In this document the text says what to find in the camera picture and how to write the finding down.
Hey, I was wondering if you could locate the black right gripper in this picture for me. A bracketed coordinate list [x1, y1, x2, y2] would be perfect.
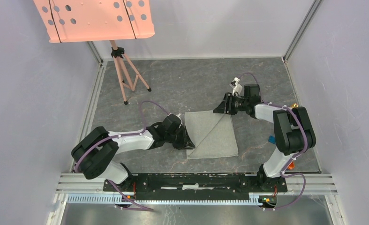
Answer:
[213, 92, 249, 115]

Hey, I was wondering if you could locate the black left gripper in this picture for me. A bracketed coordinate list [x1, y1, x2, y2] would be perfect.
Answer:
[166, 125, 195, 150]

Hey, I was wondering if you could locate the grey cloth napkin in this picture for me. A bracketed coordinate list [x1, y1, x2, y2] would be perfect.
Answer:
[184, 111, 238, 160]

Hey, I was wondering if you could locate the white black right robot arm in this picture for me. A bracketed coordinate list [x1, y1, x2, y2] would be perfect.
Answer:
[213, 84, 316, 191]

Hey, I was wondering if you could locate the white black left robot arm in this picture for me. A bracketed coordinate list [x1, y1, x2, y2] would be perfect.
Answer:
[71, 114, 195, 191]

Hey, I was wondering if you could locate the blue toy brick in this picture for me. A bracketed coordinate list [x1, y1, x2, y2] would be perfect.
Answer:
[268, 135, 276, 145]

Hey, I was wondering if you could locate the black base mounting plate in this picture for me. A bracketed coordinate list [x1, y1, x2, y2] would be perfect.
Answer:
[103, 172, 288, 201]

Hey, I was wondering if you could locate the orange red toy piece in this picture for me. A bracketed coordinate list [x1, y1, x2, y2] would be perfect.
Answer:
[287, 161, 295, 170]

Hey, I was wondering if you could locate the pink music stand tripod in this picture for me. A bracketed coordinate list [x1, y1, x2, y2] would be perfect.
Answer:
[34, 0, 155, 105]

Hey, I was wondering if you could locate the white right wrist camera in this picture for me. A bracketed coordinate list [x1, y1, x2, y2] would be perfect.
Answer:
[230, 77, 243, 96]

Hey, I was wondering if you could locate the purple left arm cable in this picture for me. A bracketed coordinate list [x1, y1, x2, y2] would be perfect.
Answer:
[74, 100, 172, 212]

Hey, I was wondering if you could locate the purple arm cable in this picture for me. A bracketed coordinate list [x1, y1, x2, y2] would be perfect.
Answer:
[74, 100, 172, 212]
[237, 72, 309, 212]

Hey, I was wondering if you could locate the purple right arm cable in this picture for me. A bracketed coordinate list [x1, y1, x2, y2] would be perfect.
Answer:
[237, 72, 309, 212]

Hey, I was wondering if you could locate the aluminium frame rail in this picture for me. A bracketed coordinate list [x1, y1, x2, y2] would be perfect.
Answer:
[56, 172, 338, 205]

